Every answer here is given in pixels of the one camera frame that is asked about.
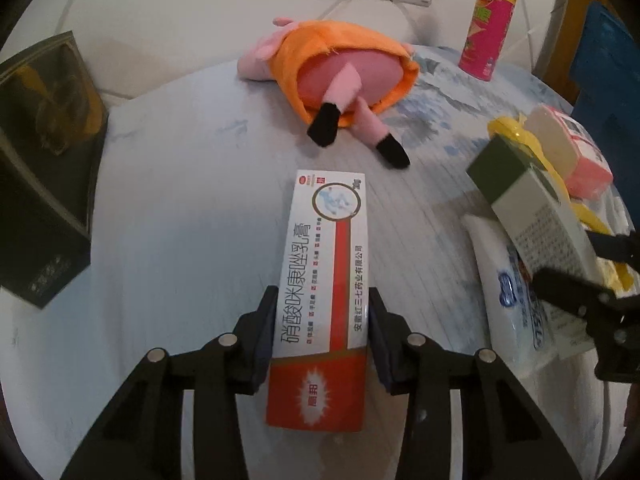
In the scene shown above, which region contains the pink and yellow snack canister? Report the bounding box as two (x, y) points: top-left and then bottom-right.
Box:
(458, 0), (521, 81)

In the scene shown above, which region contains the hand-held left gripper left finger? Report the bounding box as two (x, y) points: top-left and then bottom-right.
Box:
(75, 285), (279, 480)

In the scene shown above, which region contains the white tube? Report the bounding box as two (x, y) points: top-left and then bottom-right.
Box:
(460, 214), (596, 377)

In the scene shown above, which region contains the black box with gold print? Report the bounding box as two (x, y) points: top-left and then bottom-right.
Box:
(0, 30), (110, 309)

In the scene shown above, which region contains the yellow plastic container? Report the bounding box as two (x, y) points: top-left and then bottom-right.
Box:
(487, 116), (640, 292)

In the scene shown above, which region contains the blue plastic object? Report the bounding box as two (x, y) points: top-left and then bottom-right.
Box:
(570, 0), (640, 163)

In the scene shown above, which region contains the white cable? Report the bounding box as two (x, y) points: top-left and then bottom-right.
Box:
(392, 2), (420, 46)

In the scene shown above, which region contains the white and red ointment box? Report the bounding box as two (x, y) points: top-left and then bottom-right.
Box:
(263, 169), (371, 433)

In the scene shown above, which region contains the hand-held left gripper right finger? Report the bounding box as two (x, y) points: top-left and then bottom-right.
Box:
(368, 287), (584, 480)

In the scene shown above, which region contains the light blue printed cloth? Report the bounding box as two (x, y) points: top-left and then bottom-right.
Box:
(0, 42), (640, 480)

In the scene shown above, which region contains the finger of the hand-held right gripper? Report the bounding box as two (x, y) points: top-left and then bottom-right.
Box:
(584, 229), (640, 265)
(531, 267), (623, 335)

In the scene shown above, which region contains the pink and white box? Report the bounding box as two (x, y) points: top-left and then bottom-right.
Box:
(520, 104), (615, 199)

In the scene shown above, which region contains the pink plush pig toy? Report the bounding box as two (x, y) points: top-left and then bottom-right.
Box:
(236, 16), (420, 169)

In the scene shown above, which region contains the green and white carton box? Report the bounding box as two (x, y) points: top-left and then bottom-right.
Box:
(466, 136), (604, 292)

